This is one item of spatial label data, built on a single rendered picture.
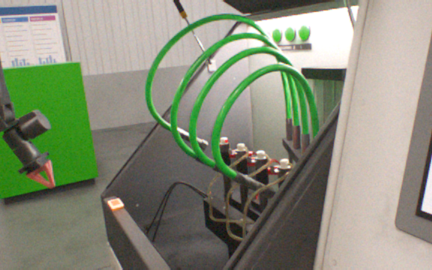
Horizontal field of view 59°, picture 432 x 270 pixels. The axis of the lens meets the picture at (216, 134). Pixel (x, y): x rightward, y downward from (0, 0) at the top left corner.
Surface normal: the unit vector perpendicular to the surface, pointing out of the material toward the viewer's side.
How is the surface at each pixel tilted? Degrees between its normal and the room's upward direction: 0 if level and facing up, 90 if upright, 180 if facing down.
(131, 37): 90
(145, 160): 90
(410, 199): 76
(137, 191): 90
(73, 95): 90
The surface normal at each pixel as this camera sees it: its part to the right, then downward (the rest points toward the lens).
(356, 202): -0.88, -0.06
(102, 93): 0.35, 0.19
